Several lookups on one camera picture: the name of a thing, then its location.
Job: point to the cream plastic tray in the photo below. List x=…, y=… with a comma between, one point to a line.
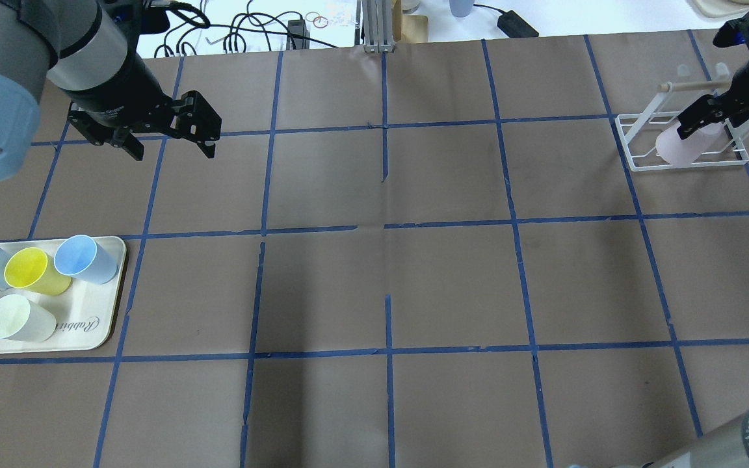
x=84, y=313

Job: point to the black power adapter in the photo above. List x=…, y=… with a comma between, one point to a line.
x=513, y=26

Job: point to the yellow plastic cup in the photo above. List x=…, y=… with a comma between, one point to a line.
x=32, y=269

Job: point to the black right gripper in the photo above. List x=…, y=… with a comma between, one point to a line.
x=746, y=82

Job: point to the blue cup on desk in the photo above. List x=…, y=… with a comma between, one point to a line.
x=461, y=8

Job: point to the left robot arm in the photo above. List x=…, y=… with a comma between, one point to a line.
x=88, y=50

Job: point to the light blue cup near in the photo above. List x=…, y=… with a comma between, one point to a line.
x=81, y=257

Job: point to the pink plastic cup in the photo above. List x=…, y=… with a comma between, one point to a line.
x=679, y=153

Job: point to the pale green white cup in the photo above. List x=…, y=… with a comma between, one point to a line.
x=25, y=321

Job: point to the wooden mug tree stand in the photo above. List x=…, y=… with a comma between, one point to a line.
x=406, y=26

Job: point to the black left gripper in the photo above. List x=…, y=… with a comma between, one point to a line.
x=119, y=89

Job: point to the white wire cup rack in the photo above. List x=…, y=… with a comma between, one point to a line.
x=650, y=139

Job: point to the aluminium frame post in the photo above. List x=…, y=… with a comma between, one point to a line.
x=376, y=26

